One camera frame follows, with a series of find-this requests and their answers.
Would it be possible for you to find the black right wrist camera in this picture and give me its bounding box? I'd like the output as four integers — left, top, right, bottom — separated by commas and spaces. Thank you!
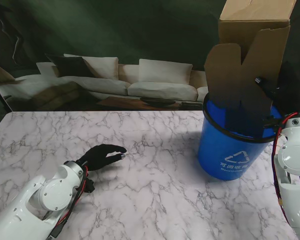
262, 116, 281, 130

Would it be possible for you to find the red black left arm cable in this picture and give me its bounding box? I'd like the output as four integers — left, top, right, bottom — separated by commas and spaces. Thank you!
47, 164, 90, 240

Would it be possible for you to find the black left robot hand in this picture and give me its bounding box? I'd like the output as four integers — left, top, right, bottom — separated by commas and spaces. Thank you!
76, 144, 128, 173

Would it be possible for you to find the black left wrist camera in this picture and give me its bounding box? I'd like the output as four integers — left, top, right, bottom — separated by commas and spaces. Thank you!
84, 177, 96, 194

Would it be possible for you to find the red black arm cable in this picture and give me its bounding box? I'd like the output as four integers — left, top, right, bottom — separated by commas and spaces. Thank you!
271, 112, 300, 223
47, 164, 90, 240

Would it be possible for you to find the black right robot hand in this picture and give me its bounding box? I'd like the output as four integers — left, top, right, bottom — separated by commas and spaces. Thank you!
254, 60, 300, 116

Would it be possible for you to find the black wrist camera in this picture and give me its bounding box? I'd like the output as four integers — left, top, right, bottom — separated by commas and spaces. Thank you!
84, 177, 96, 194
262, 116, 281, 130

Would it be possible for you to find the blue recycling bin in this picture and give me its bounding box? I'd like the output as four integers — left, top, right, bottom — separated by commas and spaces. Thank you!
197, 92, 284, 181

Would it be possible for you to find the printed sofa backdrop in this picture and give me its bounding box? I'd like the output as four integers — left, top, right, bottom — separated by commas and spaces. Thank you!
0, 0, 300, 112

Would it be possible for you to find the red black right arm cable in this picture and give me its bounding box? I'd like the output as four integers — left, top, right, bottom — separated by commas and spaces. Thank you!
271, 112, 300, 223

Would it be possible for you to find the brown cardboard box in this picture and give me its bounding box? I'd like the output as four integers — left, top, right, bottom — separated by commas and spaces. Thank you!
204, 0, 298, 138

